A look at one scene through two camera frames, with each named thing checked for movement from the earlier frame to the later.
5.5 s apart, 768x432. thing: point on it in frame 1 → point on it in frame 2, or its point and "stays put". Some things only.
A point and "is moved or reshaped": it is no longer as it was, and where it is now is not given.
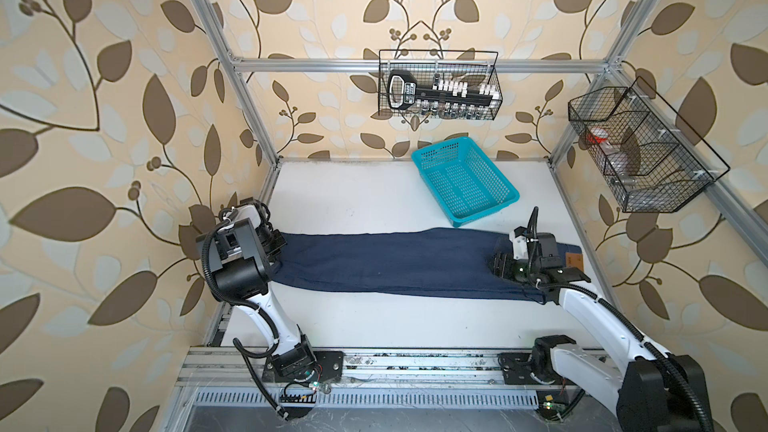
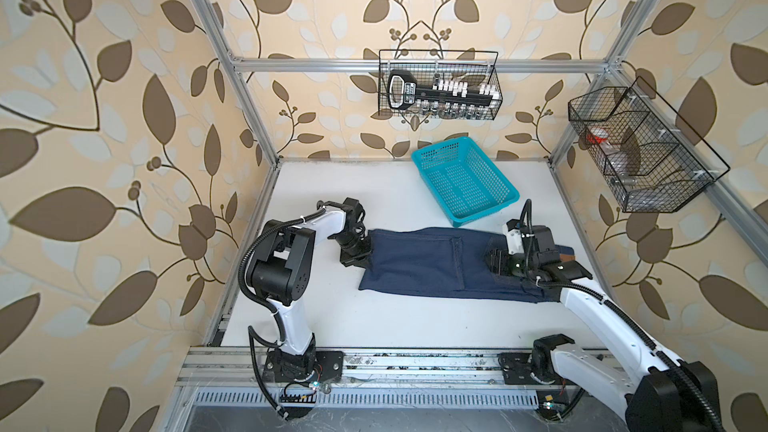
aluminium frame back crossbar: (420, 66) stays put
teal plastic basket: (467, 183) stays put
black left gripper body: (271, 242) → (355, 249)
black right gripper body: (520, 270) stays put
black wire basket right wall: (646, 157) stays put
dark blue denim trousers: (449, 263) is moved or reshaped
